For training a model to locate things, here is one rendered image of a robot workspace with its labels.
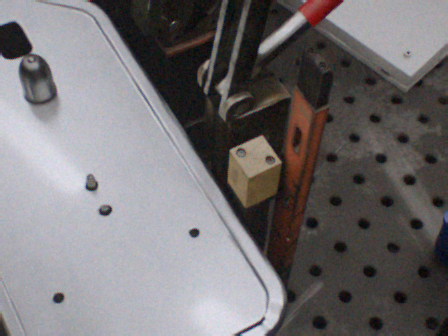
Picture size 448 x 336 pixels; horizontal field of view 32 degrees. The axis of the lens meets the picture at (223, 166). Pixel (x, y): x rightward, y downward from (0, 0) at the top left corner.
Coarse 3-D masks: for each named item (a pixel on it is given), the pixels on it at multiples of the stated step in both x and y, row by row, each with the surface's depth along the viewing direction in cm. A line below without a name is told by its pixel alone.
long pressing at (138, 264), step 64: (0, 0) 85; (64, 0) 85; (0, 64) 80; (64, 64) 80; (128, 64) 80; (0, 128) 76; (64, 128) 76; (128, 128) 76; (0, 192) 72; (64, 192) 72; (128, 192) 72; (192, 192) 72; (0, 256) 68; (64, 256) 68; (128, 256) 69; (192, 256) 69; (256, 256) 69; (0, 320) 66; (64, 320) 65; (128, 320) 65; (192, 320) 66; (256, 320) 66
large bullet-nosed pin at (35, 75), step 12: (24, 60) 74; (36, 60) 74; (24, 72) 74; (36, 72) 74; (48, 72) 75; (24, 84) 75; (36, 84) 75; (48, 84) 76; (36, 96) 77; (48, 96) 77
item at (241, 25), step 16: (224, 0) 64; (240, 0) 64; (256, 0) 61; (224, 16) 65; (240, 16) 65; (256, 16) 62; (224, 32) 67; (240, 32) 64; (256, 32) 64; (224, 48) 68; (240, 48) 65; (256, 48) 66; (224, 64) 70; (240, 64) 66; (208, 80) 71; (240, 80) 68; (208, 96) 73; (224, 96) 70
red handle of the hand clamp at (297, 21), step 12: (312, 0) 68; (324, 0) 68; (336, 0) 68; (300, 12) 69; (312, 12) 68; (324, 12) 68; (288, 24) 69; (300, 24) 69; (312, 24) 69; (276, 36) 69; (288, 36) 69; (300, 36) 70; (264, 48) 70; (276, 48) 69; (264, 60) 70; (216, 84) 71
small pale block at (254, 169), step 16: (256, 144) 68; (240, 160) 67; (256, 160) 67; (272, 160) 67; (240, 176) 68; (256, 176) 66; (272, 176) 68; (240, 192) 69; (256, 192) 69; (272, 192) 70; (240, 208) 73; (256, 208) 72; (256, 224) 75; (256, 240) 78
